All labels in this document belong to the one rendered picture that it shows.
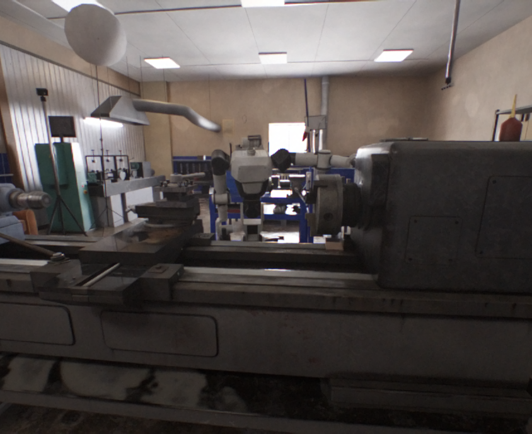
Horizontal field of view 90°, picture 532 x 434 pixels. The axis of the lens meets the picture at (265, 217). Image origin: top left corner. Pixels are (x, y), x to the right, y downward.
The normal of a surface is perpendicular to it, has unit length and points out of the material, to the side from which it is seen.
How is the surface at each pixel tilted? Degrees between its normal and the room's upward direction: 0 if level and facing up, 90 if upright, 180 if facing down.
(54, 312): 90
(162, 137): 90
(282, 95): 90
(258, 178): 110
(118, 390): 0
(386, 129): 90
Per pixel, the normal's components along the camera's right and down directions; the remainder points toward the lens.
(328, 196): -0.08, -0.22
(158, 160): -0.10, 0.22
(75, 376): 0.00, -0.97
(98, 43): 0.45, 0.70
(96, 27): 0.51, 0.47
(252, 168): 0.12, 0.55
